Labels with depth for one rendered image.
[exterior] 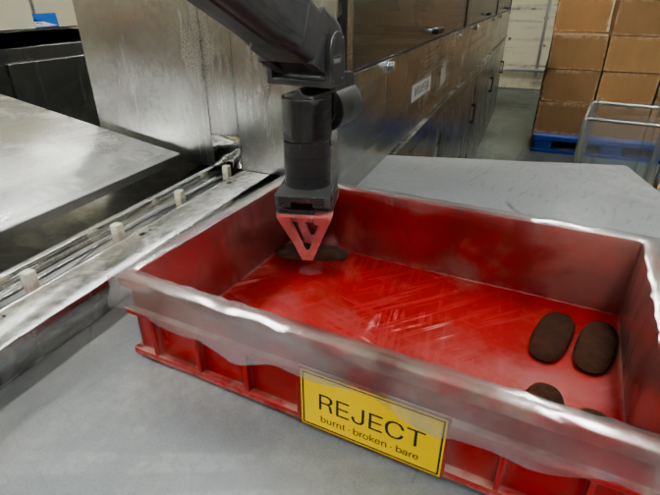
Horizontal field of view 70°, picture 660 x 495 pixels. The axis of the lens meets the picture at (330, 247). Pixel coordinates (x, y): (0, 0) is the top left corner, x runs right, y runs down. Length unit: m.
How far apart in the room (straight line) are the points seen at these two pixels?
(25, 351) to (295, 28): 0.41
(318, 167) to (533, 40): 6.56
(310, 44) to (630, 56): 3.99
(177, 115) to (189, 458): 0.68
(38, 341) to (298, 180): 0.32
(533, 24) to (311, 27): 6.59
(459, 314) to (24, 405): 0.45
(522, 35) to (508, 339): 6.59
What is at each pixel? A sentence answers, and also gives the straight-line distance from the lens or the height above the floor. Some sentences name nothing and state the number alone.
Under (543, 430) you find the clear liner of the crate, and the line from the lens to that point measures 0.35.
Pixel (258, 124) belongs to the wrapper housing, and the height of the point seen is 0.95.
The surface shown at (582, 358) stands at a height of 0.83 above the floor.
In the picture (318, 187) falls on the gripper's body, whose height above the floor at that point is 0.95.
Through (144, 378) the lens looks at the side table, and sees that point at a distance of 0.52.
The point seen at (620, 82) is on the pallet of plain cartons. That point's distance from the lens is 4.43.
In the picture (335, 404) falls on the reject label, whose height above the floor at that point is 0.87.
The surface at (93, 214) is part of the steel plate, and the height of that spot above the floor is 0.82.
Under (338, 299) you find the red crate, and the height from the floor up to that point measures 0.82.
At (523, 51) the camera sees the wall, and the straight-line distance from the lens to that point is 7.07.
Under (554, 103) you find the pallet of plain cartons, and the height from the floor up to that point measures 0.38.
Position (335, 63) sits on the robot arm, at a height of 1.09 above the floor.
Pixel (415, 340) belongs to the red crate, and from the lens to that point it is 0.53.
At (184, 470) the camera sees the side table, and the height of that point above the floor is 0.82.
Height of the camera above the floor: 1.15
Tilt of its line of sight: 28 degrees down
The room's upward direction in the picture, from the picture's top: straight up
